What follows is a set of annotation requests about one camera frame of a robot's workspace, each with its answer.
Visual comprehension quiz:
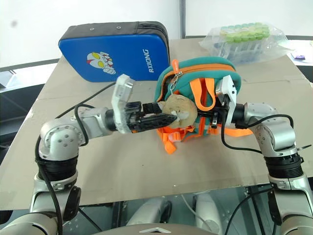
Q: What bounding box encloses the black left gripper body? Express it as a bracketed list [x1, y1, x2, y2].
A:
[124, 102, 145, 134]

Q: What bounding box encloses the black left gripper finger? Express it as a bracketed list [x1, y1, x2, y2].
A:
[142, 102, 164, 115]
[136, 114, 178, 131]

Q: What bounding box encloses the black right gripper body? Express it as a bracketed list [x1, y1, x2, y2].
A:
[210, 94, 232, 126]

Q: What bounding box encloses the beige plush toy keychain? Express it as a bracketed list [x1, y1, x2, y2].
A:
[161, 94, 198, 129]

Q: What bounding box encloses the orange and teal backpack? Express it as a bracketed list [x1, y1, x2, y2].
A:
[154, 58, 254, 155]

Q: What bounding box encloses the brown cardboard sheet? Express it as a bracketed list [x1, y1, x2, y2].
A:
[0, 38, 313, 211]

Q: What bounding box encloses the clear plastic bag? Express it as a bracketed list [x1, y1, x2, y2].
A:
[198, 21, 293, 65]

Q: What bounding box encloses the blue cartoon kick pad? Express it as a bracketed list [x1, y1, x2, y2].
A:
[58, 21, 171, 83]

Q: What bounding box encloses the green capped tube pack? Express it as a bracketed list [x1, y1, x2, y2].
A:
[220, 22, 271, 44]

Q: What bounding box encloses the white rounded robot leg shell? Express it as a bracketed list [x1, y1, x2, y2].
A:
[194, 192, 224, 230]
[126, 197, 172, 227]

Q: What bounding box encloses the black vertical pole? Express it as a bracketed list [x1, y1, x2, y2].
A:
[180, 0, 187, 39]

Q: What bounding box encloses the white paper sheet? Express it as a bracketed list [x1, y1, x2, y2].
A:
[289, 49, 313, 66]

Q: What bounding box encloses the grey robot torso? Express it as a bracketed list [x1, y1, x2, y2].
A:
[92, 222, 221, 235]

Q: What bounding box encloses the dark desk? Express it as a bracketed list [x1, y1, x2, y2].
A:
[0, 58, 61, 147]

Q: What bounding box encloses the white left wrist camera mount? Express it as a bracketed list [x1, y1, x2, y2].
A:
[111, 74, 135, 134]

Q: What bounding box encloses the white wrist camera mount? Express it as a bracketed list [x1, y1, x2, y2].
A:
[215, 75, 238, 123]
[111, 74, 135, 134]

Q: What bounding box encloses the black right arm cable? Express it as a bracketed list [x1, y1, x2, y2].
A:
[220, 114, 294, 154]

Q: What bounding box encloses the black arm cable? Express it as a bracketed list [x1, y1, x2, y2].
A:
[35, 82, 117, 235]
[220, 114, 294, 154]

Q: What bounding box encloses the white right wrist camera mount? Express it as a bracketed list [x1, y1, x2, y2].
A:
[215, 75, 238, 123]

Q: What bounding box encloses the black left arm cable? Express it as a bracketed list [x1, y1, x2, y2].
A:
[35, 82, 117, 235]

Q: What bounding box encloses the black cable under table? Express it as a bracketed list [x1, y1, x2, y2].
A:
[224, 188, 272, 235]

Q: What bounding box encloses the thin white cable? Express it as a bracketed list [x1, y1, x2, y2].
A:
[180, 194, 214, 229]

